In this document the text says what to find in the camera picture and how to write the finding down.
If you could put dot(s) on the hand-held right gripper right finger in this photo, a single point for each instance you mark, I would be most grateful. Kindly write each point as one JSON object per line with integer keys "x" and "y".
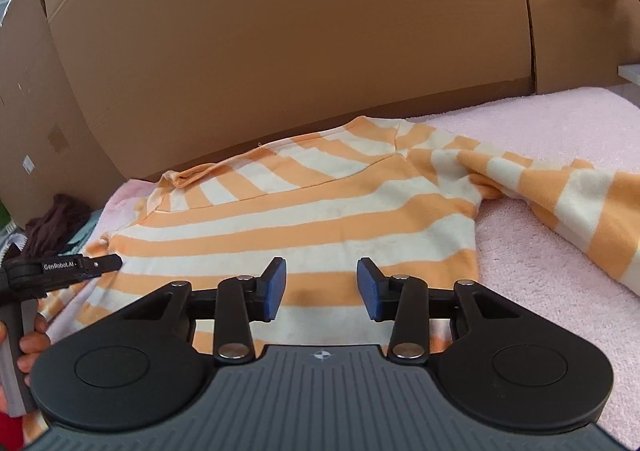
{"x": 366, "y": 288}

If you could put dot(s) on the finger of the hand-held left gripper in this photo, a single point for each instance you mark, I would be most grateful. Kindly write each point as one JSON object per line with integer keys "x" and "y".
{"x": 107, "y": 264}

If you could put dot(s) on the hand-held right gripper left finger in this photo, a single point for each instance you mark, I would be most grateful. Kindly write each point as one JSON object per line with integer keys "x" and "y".
{"x": 277, "y": 288}

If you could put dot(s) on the orange white striped shirt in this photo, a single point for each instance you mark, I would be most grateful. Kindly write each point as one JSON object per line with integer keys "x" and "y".
{"x": 325, "y": 211}

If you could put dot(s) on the person's left hand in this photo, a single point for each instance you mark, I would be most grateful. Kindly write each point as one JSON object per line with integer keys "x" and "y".
{"x": 35, "y": 343}

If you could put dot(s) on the teal bed sheet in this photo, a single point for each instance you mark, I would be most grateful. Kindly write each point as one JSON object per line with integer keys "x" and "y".
{"x": 90, "y": 226}

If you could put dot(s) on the dark brown cloth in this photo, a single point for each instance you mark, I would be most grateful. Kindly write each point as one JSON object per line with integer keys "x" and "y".
{"x": 55, "y": 226}

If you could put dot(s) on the black white striped cloth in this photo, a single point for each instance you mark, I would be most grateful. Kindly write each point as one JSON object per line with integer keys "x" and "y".
{"x": 11, "y": 246}

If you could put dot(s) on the small white label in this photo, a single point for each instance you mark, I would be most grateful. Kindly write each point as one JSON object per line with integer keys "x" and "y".
{"x": 28, "y": 162}

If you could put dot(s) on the cardboard box with small label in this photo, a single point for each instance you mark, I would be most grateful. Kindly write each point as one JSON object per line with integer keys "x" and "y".
{"x": 30, "y": 106}

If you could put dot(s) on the pink towel blanket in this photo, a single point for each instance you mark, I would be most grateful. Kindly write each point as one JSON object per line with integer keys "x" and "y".
{"x": 550, "y": 331}

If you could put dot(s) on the large cardboard box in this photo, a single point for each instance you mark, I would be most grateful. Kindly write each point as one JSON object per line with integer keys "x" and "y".
{"x": 250, "y": 31}

